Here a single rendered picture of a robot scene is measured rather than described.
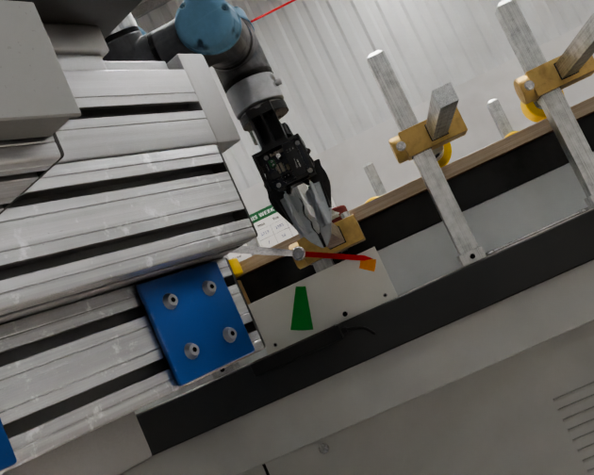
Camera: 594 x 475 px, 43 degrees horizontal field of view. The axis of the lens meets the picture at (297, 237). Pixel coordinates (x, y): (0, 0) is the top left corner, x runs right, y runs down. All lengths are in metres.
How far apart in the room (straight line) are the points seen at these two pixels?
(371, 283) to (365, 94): 7.49
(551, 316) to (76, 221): 1.03
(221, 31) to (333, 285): 0.58
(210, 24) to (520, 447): 1.07
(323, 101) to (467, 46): 1.72
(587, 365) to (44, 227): 1.29
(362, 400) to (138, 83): 0.90
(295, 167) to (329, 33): 8.01
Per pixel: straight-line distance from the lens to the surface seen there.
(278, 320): 1.38
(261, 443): 1.44
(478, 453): 1.63
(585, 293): 1.42
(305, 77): 8.93
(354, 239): 1.36
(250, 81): 1.06
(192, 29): 0.97
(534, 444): 1.64
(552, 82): 1.43
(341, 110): 8.76
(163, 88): 0.65
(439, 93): 1.14
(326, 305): 1.37
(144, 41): 1.01
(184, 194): 0.61
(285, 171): 1.03
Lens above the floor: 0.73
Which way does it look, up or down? 6 degrees up
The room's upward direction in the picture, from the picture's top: 24 degrees counter-clockwise
